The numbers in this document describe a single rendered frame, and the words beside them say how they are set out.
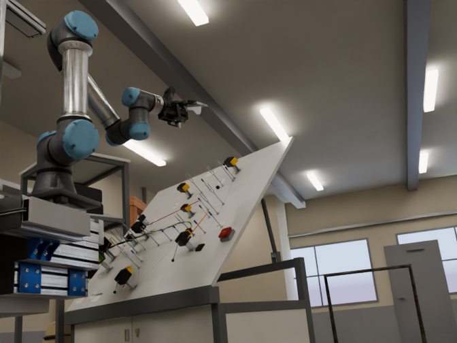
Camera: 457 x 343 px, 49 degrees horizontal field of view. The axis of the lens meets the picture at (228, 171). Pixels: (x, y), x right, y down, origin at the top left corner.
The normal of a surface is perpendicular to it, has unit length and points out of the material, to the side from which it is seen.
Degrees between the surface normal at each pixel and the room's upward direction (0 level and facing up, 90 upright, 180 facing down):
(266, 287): 90
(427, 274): 90
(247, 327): 90
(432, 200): 90
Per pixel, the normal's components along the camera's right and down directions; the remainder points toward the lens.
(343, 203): -0.33, -0.26
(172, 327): -0.71, -0.15
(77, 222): 0.94, -0.18
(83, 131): 0.71, -0.14
